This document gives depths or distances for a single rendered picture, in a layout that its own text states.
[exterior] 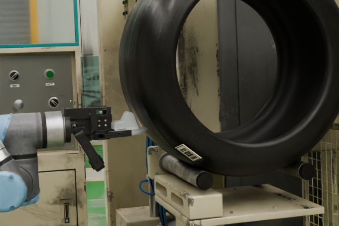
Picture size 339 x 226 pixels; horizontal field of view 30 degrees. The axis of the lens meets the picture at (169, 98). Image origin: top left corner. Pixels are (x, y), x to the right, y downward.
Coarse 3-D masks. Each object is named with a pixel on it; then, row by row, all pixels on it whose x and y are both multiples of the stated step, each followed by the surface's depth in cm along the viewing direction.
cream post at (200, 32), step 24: (216, 0) 195; (192, 24) 192; (216, 24) 194; (192, 48) 193; (216, 48) 195; (192, 72) 193; (216, 72) 195; (192, 96) 193; (216, 96) 195; (216, 120) 196
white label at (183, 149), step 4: (176, 148) 157; (180, 148) 156; (184, 148) 155; (188, 148) 154; (184, 152) 156; (188, 152) 155; (192, 152) 154; (188, 156) 157; (192, 156) 156; (196, 156) 155; (192, 160) 158
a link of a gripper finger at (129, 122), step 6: (126, 114) 160; (132, 114) 160; (126, 120) 160; (132, 120) 161; (114, 126) 159; (120, 126) 160; (126, 126) 160; (132, 126) 161; (132, 132) 160; (138, 132) 161
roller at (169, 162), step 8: (168, 160) 182; (176, 160) 178; (168, 168) 181; (176, 168) 173; (184, 168) 167; (192, 168) 163; (184, 176) 166; (192, 176) 159; (200, 176) 156; (208, 176) 156; (192, 184) 162; (200, 184) 156; (208, 184) 156
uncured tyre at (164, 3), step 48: (144, 0) 161; (192, 0) 152; (288, 0) 186; (144, 48) 153; (288, 48) 191; (336, 48) 163; (144, 96) 154; (288, 96) 191; (336, 96) 164; (192, 144) 155; (240, 144) 157; (288, 144) 161
